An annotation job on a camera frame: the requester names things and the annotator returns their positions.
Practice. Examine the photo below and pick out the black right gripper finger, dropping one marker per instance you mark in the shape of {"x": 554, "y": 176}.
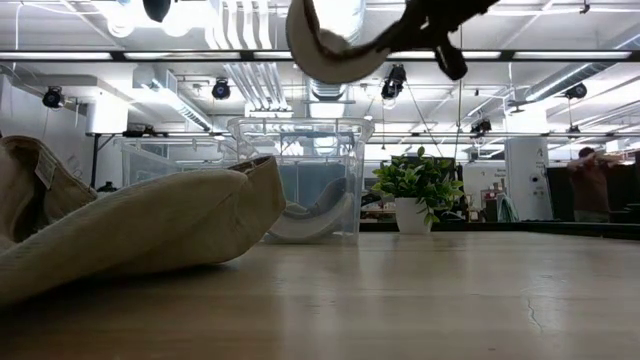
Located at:
{"x": 402, "y": 25}
{"x": 385, "y": 45}

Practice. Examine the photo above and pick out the off-white fabric hat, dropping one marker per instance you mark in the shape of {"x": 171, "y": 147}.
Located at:
{"x": 325, "y": 62}

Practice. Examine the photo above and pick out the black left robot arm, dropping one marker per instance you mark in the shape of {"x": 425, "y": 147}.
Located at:
{"x": 156, "y": 9}

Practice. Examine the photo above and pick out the grey white fabric hat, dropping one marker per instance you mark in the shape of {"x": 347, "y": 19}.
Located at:
{"x": 312, "y": 222}

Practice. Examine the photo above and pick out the cream fabric hat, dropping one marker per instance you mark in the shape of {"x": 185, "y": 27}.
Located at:
{"x": 140, "y": 225}

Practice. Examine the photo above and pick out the tan fabric hat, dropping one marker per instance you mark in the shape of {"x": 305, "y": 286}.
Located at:
{"x": 30, "y": 190}

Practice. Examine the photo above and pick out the clear plastic bin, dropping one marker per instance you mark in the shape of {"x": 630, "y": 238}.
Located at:
{"x": 150, "y": 160}
{"x": 320, "y": 150}

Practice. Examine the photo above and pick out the green plant white pot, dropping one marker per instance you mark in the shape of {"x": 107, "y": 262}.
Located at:
{"x": 415, "y": 190}

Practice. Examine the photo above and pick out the white round pillar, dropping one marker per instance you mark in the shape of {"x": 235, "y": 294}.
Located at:
{"x": 527, "y": 175}

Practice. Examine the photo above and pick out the teal bag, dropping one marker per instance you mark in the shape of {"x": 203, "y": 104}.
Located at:
{"x": 507, "y": 210}

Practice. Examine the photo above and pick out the person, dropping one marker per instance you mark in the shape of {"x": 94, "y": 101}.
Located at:
{"x": 590, "y": 185}

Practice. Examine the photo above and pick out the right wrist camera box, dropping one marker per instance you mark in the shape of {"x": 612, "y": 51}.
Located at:
{"x": 451, "y": 62}

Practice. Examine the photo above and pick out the black overhead frame bar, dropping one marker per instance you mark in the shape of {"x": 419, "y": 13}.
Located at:
{"x": 200, "y": 55}

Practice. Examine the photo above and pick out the black frame rail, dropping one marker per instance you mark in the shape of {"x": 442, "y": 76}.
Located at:
{"x": 500, "y": 227}

